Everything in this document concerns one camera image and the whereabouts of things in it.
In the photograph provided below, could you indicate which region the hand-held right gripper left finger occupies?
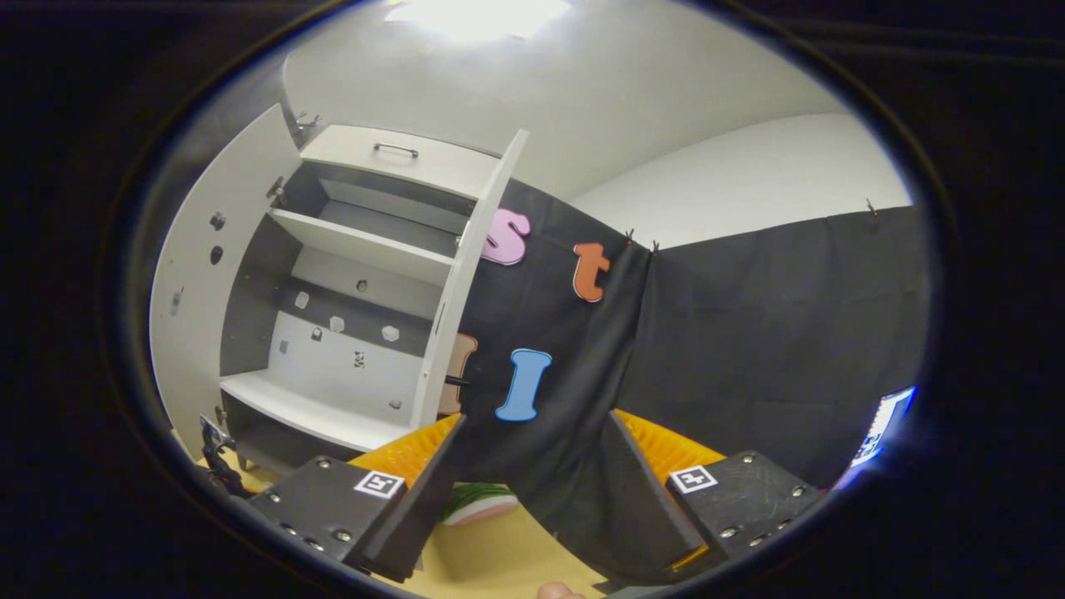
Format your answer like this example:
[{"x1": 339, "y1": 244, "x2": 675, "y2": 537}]
[{"x1": 248, "y1": 413, "x2": 467, "y2": 583}]

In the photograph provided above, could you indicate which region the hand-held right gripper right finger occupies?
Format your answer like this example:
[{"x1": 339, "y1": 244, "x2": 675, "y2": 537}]
[{"x1": 603, "y1": 409, "x2": 825, "y2": 581}]

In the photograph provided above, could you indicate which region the watermelon slice coaster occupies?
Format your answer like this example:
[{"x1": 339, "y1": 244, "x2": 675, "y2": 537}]
[{"x1": 441, "y1": 483, "x2": 519, "y2": 527}]

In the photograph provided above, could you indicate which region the white cabinet door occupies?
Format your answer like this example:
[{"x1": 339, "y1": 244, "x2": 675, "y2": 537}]
[
  {"x1": 409, "y1": 129, "x2": 530, "y2": 433},
  {"x1": 150, "y1": 104, "x2": 302, "y2": 454}
]

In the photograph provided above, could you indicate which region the white cabinet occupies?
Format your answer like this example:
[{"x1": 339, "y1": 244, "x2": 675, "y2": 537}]
[{"x1": 218, "y1": 125, "x2": 513, "y2": 475}]

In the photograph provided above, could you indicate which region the white cabinet shelf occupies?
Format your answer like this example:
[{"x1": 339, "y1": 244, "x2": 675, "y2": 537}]
[
  {"x1": 319, "y1": 178, "x2": 468, "y2": 235},
  {"x1": 268, "y1": 208, "x2": 457, "y2": 288}
]

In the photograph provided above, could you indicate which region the black backdrop cloth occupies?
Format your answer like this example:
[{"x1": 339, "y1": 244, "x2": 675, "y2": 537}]
[{"x1": 437, "y1": 177, "x2": 931, "y2": 587}]

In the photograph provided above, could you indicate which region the lit screen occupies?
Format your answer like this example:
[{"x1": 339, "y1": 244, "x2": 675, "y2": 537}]
[{"x1": 853, "y1": 387, "x2": 916, "y2": 467}]

